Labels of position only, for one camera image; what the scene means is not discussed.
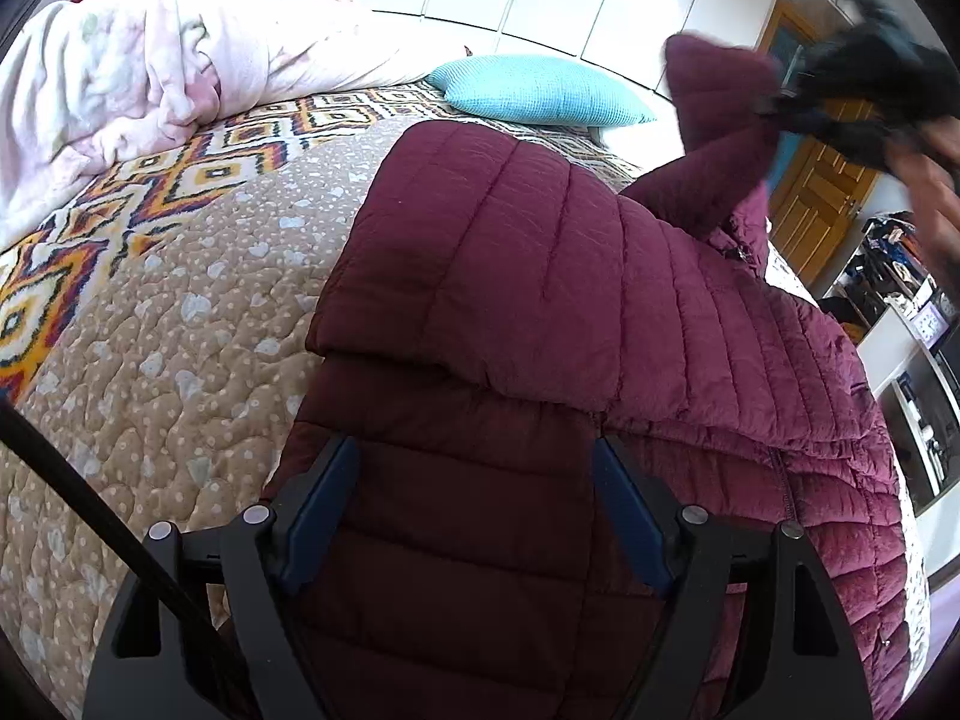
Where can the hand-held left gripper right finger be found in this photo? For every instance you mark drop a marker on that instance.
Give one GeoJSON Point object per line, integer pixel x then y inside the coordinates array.
{"type": "Point", "coordinates": [630, 514]}

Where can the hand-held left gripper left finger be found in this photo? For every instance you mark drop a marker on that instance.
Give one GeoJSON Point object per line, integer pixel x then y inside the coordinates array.
{"type": "Point", "coordinates": [319, 510]}

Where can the maroon quilted jacket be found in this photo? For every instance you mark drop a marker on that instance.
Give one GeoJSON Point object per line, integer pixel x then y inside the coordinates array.
{"type": "Point", "coordinates": [525, 255]}

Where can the person's right forearm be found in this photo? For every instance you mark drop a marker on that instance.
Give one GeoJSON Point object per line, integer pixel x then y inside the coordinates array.
{"type": "Point", "coordinates": [937, 202]}

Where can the pile of clothes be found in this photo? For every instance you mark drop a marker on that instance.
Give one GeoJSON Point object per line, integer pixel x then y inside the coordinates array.
{"type": "Point", "coordinates": [889, 255]}

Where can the wooden door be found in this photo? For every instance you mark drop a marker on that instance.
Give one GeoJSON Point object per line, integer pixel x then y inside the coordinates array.
{"type": "Point", "coordinates": [817, 195]}

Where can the beige quilted bedspread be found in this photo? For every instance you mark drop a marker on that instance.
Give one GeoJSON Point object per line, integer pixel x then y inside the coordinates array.
{"type": "Point", "coordinates": [172, 420]}

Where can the purple clock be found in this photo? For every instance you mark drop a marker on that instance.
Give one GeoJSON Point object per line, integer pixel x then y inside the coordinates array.
{"type": "Point", "coordinates": [928, 326]}

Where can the white shelf unit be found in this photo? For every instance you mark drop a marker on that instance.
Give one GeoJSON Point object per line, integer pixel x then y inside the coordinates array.
{"type": "Point", "coordinates": [896, 360]}

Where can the teal pillow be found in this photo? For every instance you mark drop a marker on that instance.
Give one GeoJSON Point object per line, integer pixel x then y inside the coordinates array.
{"type": "Point", "coordinates": [540, 94]}

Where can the orange diamond patterned blanket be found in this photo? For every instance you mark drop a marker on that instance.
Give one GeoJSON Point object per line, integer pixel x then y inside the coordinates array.
{"type": "Point", "coordinates": [187, 180]}

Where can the pink white floral comforter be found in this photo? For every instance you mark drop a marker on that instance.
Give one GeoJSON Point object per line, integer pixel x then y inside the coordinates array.
{"type": "Point", "coordinates": [112, 82]}

